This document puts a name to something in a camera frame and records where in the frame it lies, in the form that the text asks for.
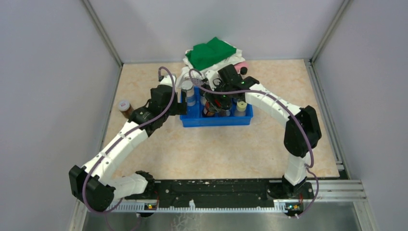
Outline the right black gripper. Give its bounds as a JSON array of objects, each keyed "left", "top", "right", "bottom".
[{"left": 204, "top": 78, "right": 233, "bottom": 112}]

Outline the small black cap bottle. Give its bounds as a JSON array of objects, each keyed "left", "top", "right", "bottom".
[{"left": 218, "top": 108, "right": 231, "bottom": 117}]

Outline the red-lidded jar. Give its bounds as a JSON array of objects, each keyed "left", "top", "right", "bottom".
[{"left": 202, "top": 102, "right": 216, "bottom": 117}]

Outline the blue plastic divided tray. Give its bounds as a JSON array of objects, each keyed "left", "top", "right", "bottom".
[{"left": 179, "top": 87, "right": 254, "bottom": 128}]

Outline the yellow-lidded beige jar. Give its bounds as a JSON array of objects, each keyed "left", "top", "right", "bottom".
[{"left": 234, "top": 101, "right": 247, "bottom": 117}]

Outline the silver-lidded clear shaker bottle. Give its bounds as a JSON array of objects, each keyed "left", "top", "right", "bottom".
[{"left": 181, "top": 80, "right": 196, "bottom": 106}]

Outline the white-lidded brown spice jar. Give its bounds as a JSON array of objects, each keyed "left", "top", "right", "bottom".
[{"left": 117, "top": 100, "right": 134, "bottom": 119}]

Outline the tall dark sauce bottle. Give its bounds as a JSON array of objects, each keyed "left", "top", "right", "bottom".
[{"left": 240, "top": 67, "right": 248, "bottom": 76}]

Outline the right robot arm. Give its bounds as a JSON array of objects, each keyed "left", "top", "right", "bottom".
[{"left": 202, "top": 64, "right": 322, "bottom": 198}]

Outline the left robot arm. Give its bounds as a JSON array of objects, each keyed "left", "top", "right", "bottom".
[{"left": 69, "top": 83, "right": 187, "bottom": 214}]

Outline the white plastic basket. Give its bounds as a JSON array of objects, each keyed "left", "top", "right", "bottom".
[{"left": 188, "top": 72, "right": 208, "bottom": 86}]

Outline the pink folded cloth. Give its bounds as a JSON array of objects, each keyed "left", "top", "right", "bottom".
[{"left": 234, "top": 62, "right": 248, "bottom": 73}]

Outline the white folded cloth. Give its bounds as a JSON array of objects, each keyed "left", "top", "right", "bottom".
[{"left": 176, "top": 42, "right": 245, "bottom": 88}]

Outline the green folded cloth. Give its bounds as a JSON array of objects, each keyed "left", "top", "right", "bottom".
[{"left": 185, "top": 37, "right": 237, "bottom": 71}]

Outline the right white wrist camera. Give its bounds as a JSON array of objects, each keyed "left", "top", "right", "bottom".
[{"left": 204, "top": 70, "right": 221, "bottom": 85}]

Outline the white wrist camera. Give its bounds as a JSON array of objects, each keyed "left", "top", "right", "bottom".
[
  {"left": 204, "top": 70, "right": 221, "bottom": 85},
  {"left": 158, "top": 74, "right": 177, "bottom": 91}
]

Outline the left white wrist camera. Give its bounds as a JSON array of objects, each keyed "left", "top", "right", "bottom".
[{"left": 158, "top": 74, "right": 177, "bottom": 91}]

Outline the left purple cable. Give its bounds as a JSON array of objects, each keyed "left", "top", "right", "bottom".
[{"left": 81, "top": 66, "right": 177, "bottom": 231}]

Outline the purple cable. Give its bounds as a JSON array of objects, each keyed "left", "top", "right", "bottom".
[
  {"left": 189, "top": 68, "right": 319, "bottom": 218},
  {"left": 81, "top": 66, "right": 177, "bottom": 231}
]

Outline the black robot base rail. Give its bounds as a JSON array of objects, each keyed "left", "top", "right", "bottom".
[{"left": 78, "top": 178, "right": 367, "bottom": 214}]

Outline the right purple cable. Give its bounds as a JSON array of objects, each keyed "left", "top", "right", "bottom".
[{"left": 189, "top": 68, "right": 319, "bottom": 218}]

